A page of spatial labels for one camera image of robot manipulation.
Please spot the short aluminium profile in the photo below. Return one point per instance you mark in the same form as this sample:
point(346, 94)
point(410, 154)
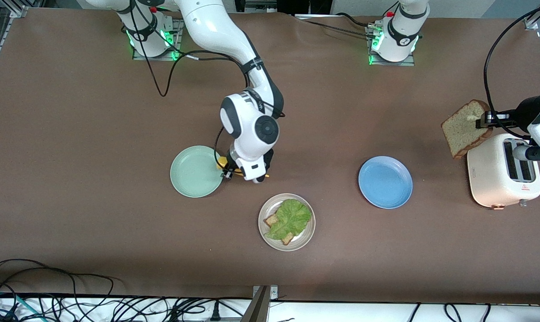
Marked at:
point(534, 18)

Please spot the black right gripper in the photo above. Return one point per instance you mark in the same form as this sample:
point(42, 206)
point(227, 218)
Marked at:
point(268, 158)

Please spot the grey metal bracket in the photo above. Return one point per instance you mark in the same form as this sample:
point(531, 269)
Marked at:
point(273, 293)

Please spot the long aluminium frame rail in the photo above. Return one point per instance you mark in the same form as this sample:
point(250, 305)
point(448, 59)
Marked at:
point(17, 11)

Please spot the yellow squeeze bottle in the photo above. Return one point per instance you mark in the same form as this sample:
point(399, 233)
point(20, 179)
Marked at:
point(221, 163)

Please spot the green lettuce leaf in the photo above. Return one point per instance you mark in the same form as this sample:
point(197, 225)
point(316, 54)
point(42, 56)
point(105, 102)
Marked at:
point(292, 217)

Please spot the black and silver device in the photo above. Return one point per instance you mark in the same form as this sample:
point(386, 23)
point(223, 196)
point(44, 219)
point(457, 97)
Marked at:
point(274, 6)

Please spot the blue plate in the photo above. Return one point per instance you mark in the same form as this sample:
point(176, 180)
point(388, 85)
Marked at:
point(385, 182)

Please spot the beige plate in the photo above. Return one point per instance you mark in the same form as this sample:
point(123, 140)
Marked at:
point(306, 237)

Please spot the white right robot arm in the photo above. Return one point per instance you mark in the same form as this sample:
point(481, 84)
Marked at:
point(216, 31)

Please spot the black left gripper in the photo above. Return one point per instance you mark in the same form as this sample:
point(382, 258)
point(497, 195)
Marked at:
point(508, 118)

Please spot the mint green plate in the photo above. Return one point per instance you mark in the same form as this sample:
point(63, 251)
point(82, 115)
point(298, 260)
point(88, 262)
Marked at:
point(194, 172)

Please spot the brown table mat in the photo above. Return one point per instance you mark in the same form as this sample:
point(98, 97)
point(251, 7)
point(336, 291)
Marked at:
point(341, 112)

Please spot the cream toaster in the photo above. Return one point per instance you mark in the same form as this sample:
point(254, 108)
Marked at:
point(489, 179)

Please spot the black power plug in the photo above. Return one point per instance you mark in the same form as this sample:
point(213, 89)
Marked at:
point(215, 315)

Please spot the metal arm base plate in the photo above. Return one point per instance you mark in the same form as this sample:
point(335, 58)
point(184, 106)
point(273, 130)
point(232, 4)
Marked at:
point(177, 44)
point(408, 63)

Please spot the brown bread slice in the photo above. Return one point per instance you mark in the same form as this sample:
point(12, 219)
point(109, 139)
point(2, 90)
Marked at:
point(462, 134)
point(271, 220)

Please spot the dark metal post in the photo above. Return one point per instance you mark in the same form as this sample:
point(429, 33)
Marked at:
point(256, 308)

